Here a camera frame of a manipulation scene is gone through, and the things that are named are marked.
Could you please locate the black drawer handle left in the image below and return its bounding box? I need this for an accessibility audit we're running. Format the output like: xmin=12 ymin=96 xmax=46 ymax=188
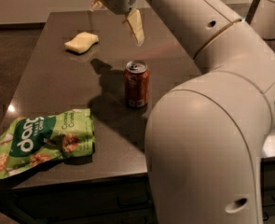
xmin=117 ymin=191 xmax=150 ymax=208

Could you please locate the yellow sponge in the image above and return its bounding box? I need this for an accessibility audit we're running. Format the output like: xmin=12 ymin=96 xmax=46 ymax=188
xmin=64 ymin=32 xmax=99 ymax=54

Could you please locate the white paper cup with lid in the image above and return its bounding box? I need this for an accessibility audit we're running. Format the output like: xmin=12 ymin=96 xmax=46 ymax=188
xmin=251 ymin=0 xmax=275 ymax=40

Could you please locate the red soda can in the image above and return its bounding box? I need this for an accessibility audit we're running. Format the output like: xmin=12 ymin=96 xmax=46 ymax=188
xmin=124 ymin=60 xmax=149 ymax=108

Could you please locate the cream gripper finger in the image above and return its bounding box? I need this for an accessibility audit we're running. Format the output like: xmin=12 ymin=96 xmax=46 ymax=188
xmin=89 ymin=0 xmax=104 ymax=11
xmin=123 ymin=8 xmax=144 ymax=46

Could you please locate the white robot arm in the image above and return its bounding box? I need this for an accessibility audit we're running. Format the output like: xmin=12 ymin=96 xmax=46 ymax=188
xmin=100 ymin=0 xmax=275 ymax=224

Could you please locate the dark drawer cabinet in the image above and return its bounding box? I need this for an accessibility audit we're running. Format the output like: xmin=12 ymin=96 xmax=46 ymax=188
xmin=0 ymin=159 xmax=275 ymax=224

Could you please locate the green snack chip bag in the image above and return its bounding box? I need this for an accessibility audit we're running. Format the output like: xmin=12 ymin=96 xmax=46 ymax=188
xmin=0 ymin=109 xmax=95 ymax=179

